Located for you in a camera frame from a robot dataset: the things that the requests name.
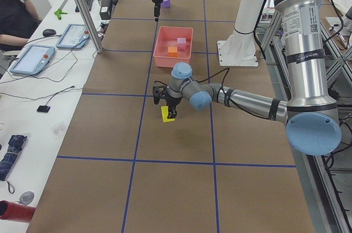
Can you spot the yellow foam cube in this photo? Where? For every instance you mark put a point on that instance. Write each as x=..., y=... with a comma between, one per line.
x=164, y=112

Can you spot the purple foam cube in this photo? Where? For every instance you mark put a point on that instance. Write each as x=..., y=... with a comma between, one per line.
x=166, y=4

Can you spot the pink foam cube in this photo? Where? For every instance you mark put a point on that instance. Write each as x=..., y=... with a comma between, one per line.
x=181, y=43

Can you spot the orange foam cube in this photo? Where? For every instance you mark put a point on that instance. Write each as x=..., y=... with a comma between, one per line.
x=172, y=51

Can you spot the pink plastic bin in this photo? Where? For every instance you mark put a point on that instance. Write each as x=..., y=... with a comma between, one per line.
x=173, y=45

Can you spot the black box with label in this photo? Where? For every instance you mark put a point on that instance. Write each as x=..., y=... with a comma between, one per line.
x=106, y=9

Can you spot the far teach pendant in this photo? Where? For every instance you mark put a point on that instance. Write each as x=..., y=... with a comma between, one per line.
x=74, y=36

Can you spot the teach pendant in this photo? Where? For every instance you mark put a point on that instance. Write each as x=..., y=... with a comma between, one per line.
x=74, y=36
x=33, y=60

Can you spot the green plastic clamp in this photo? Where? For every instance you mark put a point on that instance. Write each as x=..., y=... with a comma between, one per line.
x=59, y=13

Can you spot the black computer mouse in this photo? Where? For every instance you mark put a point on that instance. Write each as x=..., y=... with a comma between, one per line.
x=48, y=32

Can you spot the small black puck device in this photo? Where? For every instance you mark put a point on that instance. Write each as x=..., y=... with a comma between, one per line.
x=43, y=109

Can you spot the near teach pendant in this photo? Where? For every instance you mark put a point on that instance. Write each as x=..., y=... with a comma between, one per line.
x=33, y=60

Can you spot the seated person in black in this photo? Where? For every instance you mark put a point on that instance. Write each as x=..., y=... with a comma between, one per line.
x=19, y=20

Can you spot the folded blue umbrella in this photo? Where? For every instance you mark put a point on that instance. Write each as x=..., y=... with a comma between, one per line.
x=15, y=146

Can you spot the round metal lid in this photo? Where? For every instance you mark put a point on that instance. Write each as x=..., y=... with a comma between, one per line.
x=26, y=198

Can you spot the red cylinder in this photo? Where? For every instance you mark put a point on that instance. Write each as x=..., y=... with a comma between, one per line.
x=16, y=212

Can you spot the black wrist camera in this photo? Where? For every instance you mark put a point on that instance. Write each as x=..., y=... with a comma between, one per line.
x=158, y=93

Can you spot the white pedestal column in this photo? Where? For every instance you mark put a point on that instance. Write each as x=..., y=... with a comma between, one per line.
x=239, y=48

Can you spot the aluminium frame post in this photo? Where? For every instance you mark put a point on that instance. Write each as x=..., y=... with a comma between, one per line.
x=88, y=21

